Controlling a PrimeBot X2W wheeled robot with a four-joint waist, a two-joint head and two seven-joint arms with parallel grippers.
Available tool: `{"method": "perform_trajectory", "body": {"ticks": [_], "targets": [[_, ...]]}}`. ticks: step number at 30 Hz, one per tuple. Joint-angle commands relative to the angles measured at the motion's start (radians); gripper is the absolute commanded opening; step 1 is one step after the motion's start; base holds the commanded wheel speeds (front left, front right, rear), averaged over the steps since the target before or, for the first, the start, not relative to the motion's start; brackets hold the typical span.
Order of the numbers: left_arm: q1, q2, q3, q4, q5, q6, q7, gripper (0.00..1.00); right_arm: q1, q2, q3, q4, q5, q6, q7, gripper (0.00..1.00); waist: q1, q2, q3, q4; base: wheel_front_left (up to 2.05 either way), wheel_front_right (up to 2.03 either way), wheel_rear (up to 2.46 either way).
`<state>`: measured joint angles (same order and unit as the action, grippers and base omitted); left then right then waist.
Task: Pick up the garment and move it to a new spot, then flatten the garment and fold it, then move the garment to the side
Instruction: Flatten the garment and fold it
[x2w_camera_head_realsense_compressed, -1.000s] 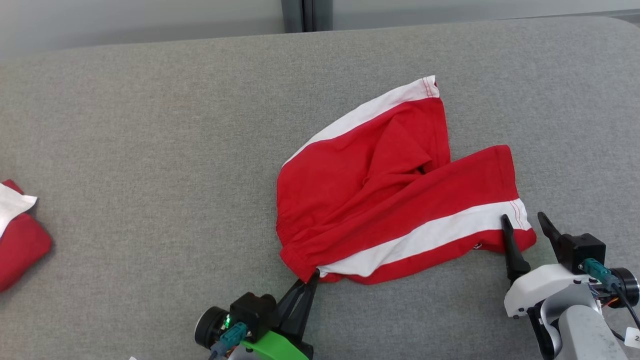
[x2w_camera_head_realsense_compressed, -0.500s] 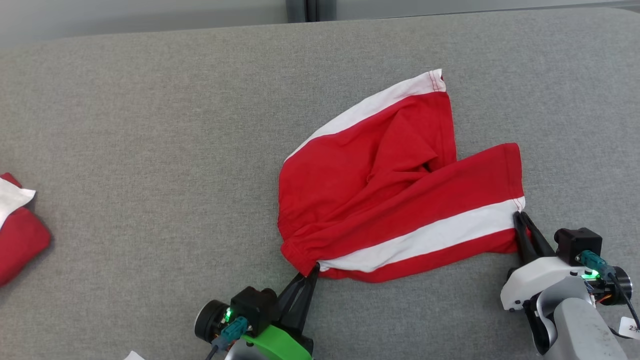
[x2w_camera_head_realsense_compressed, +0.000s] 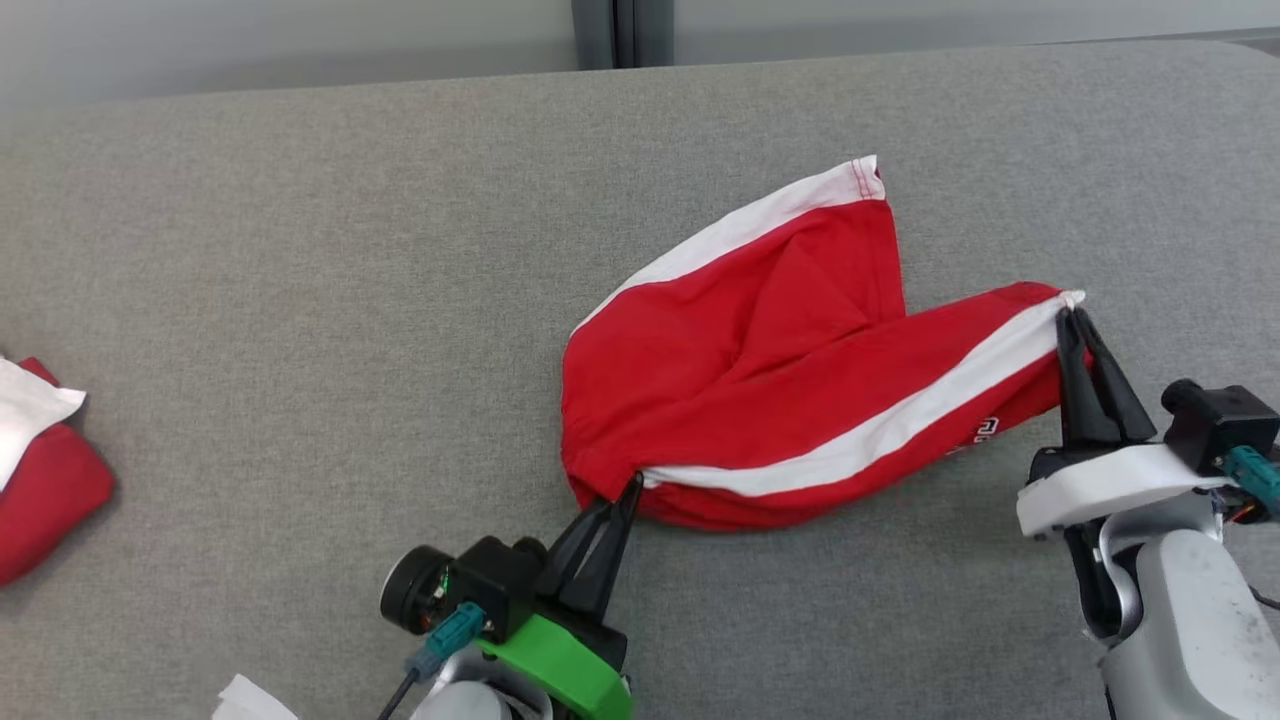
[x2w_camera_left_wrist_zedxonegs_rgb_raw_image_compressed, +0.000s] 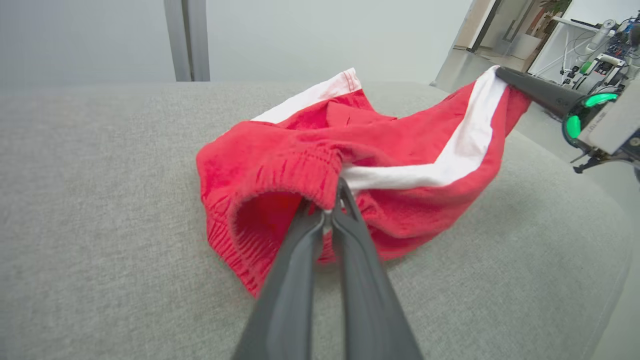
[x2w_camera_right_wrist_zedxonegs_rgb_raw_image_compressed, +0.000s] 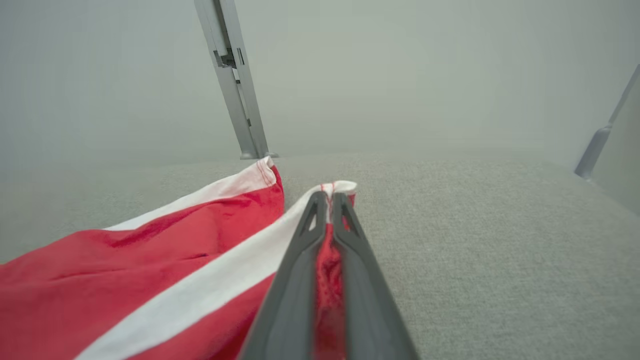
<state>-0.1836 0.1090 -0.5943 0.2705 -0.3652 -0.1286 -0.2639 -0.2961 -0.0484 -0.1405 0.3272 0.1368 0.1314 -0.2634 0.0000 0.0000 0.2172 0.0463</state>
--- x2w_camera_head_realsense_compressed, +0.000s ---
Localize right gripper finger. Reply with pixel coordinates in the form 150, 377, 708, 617
1055, 307, 1100, 452
1074, 307, 1159, 447

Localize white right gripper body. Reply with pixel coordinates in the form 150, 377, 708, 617
1016, 441, 1237, 543

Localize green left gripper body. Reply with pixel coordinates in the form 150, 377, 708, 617
478, 598, 635, 720

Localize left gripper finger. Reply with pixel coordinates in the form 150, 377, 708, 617
545, 479, 634, 602
565, 472, 645, 624

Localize red shorts with white stripe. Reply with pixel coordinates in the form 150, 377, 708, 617
560, 155, 1087, 532

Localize red and white basketball jersey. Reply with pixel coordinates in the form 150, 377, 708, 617
0, 355, 117, 589

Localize left camera cable teal plug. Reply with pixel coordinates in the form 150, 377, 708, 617
376, 602, 489, 720

